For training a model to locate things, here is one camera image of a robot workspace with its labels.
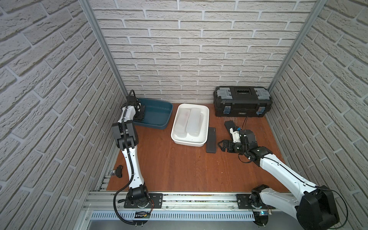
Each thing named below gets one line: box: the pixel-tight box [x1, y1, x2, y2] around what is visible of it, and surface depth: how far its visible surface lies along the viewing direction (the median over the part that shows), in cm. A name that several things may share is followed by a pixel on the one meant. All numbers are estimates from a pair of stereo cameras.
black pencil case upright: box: [206, 126, 217, 154], surface depth 99 cm
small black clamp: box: [115, 164, 124, 178], surface depth 84 cm
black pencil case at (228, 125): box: [224, 120, 235, 138], surface depth 109 cm
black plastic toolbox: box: [213, 85, 273, 118], surface depth 103 cm
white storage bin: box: [189, 103, 210, 148], surface depth 99 cm
